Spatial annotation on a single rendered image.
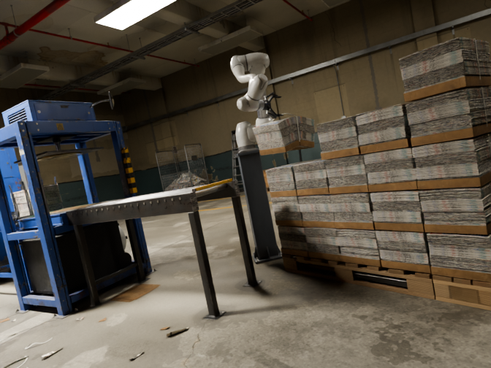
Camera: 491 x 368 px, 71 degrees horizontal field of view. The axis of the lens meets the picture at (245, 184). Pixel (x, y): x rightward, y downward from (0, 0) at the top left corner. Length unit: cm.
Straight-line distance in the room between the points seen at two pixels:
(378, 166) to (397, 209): 26
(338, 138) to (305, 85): 744
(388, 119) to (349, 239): 80
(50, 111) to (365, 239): 271
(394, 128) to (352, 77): 729
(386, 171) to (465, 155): 41
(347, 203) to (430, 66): 89
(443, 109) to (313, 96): 773
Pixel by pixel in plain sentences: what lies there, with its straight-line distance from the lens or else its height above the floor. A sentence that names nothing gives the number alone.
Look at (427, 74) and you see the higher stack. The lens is 196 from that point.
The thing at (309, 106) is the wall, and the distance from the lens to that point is 954.
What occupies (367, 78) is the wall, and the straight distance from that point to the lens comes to 919.
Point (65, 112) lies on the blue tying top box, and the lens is 349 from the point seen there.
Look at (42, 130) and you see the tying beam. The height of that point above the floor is 147.
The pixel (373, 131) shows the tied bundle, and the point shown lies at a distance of 210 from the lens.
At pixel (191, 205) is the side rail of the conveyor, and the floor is 72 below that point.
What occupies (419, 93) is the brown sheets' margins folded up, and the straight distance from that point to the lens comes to 196.
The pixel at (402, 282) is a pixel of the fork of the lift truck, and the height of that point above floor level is 6.
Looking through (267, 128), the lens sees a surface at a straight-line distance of 261.
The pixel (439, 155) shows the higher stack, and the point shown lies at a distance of 195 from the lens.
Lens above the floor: 93
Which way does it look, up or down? 4 degrees down
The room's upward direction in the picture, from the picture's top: 11 degrees counter-clockwise
